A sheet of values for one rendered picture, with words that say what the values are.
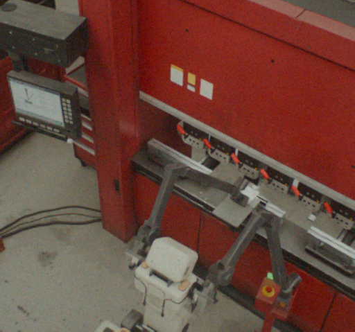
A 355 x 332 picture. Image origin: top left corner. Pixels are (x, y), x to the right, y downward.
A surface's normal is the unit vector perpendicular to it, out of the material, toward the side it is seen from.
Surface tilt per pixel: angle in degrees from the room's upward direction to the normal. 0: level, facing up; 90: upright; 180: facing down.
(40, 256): 0
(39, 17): 1
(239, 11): 90
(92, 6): 90
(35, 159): 0
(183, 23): 90
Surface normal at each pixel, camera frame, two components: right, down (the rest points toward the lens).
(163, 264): -0.39, -0.05
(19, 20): 0.03, -0.70
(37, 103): -0.40, 0.64
